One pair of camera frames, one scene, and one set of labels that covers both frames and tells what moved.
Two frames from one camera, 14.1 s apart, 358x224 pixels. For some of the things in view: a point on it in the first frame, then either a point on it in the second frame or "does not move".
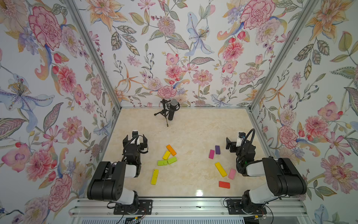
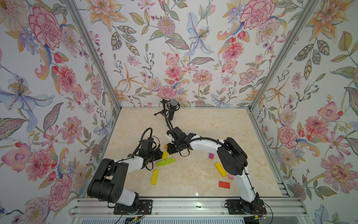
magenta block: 211,154 does not move
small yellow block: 166,155 does not move
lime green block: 162,163 does not move
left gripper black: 141,145 -> 159,154
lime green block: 172,160 does not move
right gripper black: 233,145 -> 170,150
